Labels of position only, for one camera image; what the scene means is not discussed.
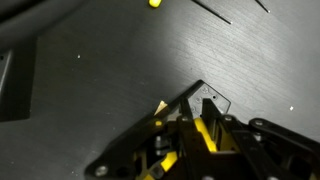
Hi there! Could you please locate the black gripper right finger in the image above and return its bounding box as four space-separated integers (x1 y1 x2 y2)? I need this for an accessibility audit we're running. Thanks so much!
201 99 320 180

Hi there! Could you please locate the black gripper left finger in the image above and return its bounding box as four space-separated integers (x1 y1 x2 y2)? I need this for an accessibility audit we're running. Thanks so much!
84 98 214 180

